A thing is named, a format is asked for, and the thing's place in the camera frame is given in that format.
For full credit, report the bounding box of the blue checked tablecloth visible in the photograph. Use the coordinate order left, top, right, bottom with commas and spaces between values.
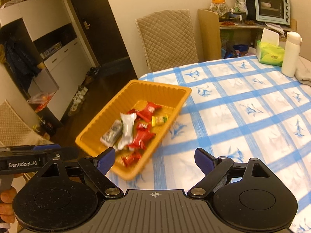
107, 55, 311, 233

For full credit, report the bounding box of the row of shoes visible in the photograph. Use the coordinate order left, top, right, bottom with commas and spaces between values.
67, 66, 100, 117

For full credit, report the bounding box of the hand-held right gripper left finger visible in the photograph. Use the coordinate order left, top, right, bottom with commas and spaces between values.
24, 148, 122, 199

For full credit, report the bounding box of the dark bottle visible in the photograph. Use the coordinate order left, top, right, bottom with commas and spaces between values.
33, 116, 56, 137

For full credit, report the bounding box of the orange plastic tray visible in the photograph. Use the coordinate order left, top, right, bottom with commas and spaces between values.
75, 79, 192, 181

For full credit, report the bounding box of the green tissue box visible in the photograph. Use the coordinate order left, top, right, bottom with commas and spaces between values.
256, 28, 285, 66

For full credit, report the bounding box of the wooden shelf unit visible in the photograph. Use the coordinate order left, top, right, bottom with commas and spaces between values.
197, 8, 297, 60

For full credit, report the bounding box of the blue basket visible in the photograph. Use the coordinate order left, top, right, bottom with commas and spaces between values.
232, 44, 250, 54

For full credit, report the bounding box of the stack of papers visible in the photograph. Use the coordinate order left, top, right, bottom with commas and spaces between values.
265, 22, 285, 35

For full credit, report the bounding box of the dark wooden door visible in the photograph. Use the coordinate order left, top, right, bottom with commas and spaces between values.
61, 0, 139, 80

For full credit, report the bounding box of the black appliance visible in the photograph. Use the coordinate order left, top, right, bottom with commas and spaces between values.
238, 0, 255, 21

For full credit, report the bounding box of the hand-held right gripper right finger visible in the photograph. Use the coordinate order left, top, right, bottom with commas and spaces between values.
188, 148, 287, 199

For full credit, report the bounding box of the light blue toaster oven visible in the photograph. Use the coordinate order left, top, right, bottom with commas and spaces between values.
253, 0, 291, 25

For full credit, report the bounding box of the clear jar orange lid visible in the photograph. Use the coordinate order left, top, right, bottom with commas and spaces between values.
209, 0, 230, 18

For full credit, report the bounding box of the red white plastic bag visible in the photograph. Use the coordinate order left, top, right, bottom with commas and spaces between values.
27, 91, 57, 113

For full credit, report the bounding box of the white insulated bottle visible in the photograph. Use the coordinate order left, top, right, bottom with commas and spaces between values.
281, 31, 303, 78

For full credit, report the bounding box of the grey cloth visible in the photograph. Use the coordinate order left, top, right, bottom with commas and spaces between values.
294, 57, 311, 86

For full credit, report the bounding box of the row of books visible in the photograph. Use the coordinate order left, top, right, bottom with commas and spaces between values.
40, 42, 63, 59

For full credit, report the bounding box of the white cabinet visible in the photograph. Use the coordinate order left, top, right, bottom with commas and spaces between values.
0, 0, 82, 127

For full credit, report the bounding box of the silver candy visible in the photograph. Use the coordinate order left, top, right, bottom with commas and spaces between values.
100, 119, 123, 148

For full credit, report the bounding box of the yellow candy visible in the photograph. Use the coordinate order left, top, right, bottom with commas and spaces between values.
152, 115, 169, 127

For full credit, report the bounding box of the long green snack packet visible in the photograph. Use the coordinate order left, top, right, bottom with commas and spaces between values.
114, 112, 138, 151

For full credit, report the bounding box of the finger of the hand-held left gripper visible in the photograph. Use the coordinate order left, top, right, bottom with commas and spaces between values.
0, 148, 79, 162
0, 144, 61, 151

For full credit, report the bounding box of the large red snack packet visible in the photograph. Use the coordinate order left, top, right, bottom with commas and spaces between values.
127, 126, 156, 151

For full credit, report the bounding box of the green foil bag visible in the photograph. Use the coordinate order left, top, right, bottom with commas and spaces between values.
234, 0, 247, 12

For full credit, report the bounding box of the person's left hand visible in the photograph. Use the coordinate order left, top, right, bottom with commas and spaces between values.
0, 187, 17, 224

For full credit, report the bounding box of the dark blue coat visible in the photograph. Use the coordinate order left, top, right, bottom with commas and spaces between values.
0, 39, 42, 83

